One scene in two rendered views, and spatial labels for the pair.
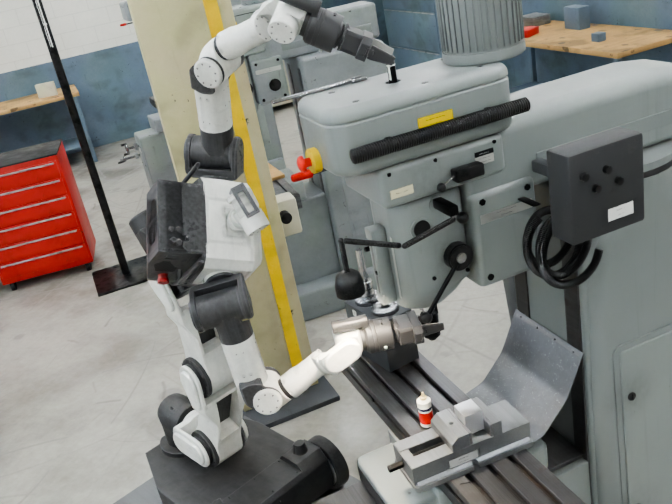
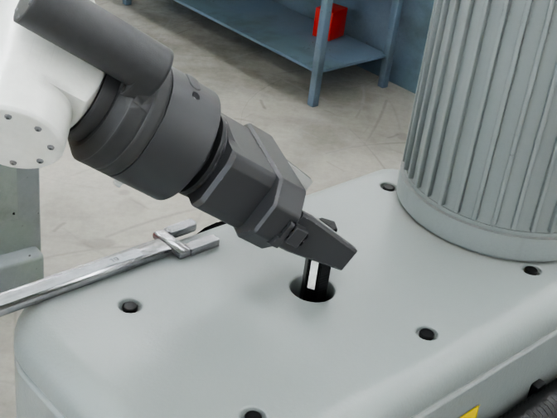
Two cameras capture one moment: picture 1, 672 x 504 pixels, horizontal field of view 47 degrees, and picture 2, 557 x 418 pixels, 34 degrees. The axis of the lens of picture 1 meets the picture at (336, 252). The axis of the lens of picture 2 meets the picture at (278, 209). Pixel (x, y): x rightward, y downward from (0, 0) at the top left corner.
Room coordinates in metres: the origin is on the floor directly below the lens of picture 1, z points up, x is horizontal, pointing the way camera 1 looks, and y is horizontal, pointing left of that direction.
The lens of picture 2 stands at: (1.26, 0.10, 2.31)
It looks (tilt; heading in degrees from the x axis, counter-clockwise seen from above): 30 degrees down; 332
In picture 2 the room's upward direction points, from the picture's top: 7 degrees clockwise
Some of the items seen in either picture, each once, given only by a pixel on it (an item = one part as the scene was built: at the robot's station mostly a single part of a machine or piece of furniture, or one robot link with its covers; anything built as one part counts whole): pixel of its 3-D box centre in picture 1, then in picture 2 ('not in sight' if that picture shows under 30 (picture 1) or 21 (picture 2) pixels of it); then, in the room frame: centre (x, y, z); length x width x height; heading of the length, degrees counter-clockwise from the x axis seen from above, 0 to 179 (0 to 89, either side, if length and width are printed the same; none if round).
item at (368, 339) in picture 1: (354, 334); not in sight; (1.79, -0.01, 1.24); 0.11 x 0.11 x 0.11; 3
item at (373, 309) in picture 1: (380, 327); not in sight; (2.21, -0.10, 1.00); 0.22 x 0.12 x 0.20; 28
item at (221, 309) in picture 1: (224, 315); not in sight; (1.77, 0.32, 1.38); 0.12 x 0.09 x 0.14; 94
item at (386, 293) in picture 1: (381, 264); not in sight; (1.76, -0.11, 1.45); 0.04 x 0.04 x 0.21; 18
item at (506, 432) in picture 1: (461, 436); not in sight; (1.64, -0.23, 0.96); 0.35 x 0.15 x 0.11; 106
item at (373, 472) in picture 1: (451, 459); not in sight; (1.79, -0.21, 0.76); 0.50 x 0.35 x 0.12; 108
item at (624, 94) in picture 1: (573, 120); not in sight; (1.95, -0.69, 1.66); 0.80 x 0.23 x 0.20; 108
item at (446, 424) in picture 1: (450, 429); not in sight; (1.63, -0.20, 0.99); 0.12 x 0.06 x 0.04; 16
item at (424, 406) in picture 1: (424, 408); not in sight; (1.80, -0.16, 0.96); 0.04 x 0.04 x 0.11
